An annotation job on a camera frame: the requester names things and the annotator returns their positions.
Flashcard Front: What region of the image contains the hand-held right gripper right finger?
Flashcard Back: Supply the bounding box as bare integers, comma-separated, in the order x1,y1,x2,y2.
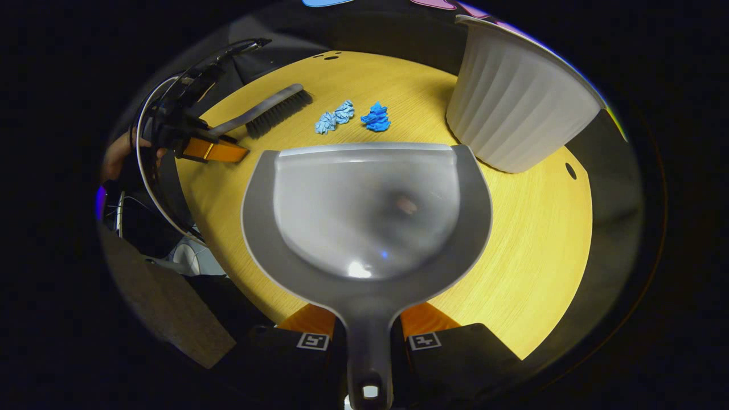
392,302,525,410

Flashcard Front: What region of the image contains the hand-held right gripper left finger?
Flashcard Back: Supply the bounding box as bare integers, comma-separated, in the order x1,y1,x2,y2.
245,303,349,410

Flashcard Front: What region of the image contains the small grey broom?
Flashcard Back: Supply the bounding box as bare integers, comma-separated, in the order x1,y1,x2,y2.
206,84,314,140

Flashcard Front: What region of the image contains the grey plastic dustpan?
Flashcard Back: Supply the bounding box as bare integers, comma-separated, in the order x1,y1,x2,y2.
241,142,494,410

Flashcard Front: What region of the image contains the dark blue paper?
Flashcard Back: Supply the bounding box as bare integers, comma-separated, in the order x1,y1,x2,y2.
360,101,392,133

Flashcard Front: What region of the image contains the white ribbed garbage bin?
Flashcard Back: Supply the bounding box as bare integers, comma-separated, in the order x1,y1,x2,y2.
446,14,605,174

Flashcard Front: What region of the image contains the white object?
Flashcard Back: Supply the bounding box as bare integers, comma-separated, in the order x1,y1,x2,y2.
170,238,227,277

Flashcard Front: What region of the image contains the brown board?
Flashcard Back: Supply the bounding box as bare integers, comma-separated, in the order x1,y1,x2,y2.
98,224,237,370

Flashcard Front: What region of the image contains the white cable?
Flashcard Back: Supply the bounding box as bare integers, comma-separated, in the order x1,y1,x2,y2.
134,73,207,247

